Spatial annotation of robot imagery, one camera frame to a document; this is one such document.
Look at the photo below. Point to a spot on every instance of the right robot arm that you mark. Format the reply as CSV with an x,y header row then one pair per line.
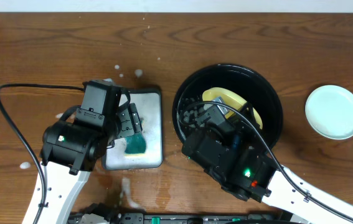
x,y
233,152

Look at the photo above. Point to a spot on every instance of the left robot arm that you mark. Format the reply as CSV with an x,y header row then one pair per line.
x,y
69,154

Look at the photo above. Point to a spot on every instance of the round black tray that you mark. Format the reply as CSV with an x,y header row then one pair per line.
x,y
241,80

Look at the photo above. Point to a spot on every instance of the light blue plate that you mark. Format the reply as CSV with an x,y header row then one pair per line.
x,y
329,111

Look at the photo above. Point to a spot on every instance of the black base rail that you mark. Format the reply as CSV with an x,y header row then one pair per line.
x,y
179,218

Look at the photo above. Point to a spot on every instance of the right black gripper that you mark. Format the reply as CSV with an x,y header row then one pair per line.
x,y
246,125

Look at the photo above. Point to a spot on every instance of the green yellow sponge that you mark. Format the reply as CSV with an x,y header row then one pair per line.
x,y
135,145

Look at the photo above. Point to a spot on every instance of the yellow plate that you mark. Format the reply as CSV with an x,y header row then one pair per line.
x,y
231,99

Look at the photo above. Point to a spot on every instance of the rectangular black soap tray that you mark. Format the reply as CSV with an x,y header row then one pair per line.
x,y
148,103

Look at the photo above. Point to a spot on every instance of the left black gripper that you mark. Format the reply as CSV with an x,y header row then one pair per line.
x,y
126,121

